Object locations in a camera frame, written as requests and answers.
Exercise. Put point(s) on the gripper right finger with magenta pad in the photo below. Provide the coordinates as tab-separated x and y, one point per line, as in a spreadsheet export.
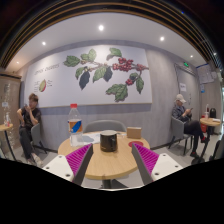
153	166

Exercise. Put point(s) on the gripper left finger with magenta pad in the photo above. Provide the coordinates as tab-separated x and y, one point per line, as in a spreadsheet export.
73	166

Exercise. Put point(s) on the clear plastic water bottle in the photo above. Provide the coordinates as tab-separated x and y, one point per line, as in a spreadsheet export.
75	126

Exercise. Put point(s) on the round wooden table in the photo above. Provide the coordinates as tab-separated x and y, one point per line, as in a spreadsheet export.
106	166

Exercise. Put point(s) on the red round coaster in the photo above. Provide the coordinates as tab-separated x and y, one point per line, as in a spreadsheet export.
135	143

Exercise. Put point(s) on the white paper on table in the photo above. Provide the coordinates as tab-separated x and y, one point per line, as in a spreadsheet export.
91	138

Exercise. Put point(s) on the brown cardboard box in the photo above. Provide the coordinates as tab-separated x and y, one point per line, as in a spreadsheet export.
134	132

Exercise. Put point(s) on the black mug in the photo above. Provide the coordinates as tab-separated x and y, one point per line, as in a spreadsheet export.
108	140

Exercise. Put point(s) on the grey chair at right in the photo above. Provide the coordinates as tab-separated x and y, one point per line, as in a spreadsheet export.
178	131

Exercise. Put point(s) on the grey chair behind table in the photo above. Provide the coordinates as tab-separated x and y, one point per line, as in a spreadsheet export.
100	125

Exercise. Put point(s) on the grey chair at left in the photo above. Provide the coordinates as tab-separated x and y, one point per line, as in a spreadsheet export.
36	137

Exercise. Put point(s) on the seated person with white cap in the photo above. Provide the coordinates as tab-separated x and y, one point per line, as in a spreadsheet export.
190	126

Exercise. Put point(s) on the red bucket under table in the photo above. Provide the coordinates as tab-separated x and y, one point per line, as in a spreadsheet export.
203	126

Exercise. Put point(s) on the seated person in black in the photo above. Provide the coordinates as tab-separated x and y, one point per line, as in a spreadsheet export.
29	116

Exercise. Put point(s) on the round side table right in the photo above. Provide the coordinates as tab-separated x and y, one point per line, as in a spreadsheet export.
210	122

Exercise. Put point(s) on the round side table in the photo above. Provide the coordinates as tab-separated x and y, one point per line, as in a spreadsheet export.
5	129
210	122

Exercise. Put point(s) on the white cup on right table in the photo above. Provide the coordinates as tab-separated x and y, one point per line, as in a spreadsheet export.
206	114

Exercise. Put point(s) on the round side table left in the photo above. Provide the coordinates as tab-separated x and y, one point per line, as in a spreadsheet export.
5	129

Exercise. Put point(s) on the black bin at right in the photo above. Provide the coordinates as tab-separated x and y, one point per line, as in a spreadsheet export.
213	113

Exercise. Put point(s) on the coffee plant wall mural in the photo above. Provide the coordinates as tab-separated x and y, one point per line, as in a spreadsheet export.
94	75

